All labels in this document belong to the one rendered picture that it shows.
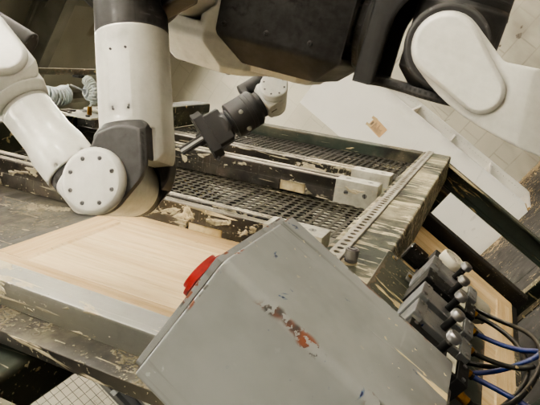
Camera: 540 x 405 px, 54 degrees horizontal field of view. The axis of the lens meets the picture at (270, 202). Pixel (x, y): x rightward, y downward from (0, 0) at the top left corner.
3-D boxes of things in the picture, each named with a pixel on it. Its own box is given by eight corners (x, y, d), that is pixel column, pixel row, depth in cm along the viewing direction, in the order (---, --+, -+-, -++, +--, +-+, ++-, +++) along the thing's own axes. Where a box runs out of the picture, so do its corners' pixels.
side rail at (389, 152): (416, 177, 235) (421, 153, 232) (200, 135, 273) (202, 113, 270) (419, 174, 243) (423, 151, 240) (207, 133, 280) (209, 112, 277)
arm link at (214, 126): (217, 163, 131) (258, 138, 132) (217, 157, 121) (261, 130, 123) (190, 120, 131) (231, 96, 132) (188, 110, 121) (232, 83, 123)
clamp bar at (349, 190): (373, 212, 150) (388, 128, 143) (47, 139, 190) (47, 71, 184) (380, 204, 159) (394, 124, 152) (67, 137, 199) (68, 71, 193)
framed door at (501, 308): (513, 450, 130) (519, 445, 129) (342, 293, 138) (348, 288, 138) (507, 307, 211) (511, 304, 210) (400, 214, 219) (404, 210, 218)
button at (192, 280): (220, 281, 37) (198, 260, 37) (191, 317, 39) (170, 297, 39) (244, 263, 41) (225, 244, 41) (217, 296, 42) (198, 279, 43)
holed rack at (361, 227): (326, 276, 90) (326, 273, 90) (309, 272, 91) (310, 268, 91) (434, 153, 238) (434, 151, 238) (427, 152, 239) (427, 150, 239)
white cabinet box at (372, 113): (531, 208, 424) (337, 48, 456) (478, 256, 450) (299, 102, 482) (529, 191, 478) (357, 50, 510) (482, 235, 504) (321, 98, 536)
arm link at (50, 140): (34, 137, 75) (116, 242, 72) (-18, 123, 65) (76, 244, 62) (88, 85, 74) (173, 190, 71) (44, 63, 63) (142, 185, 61)
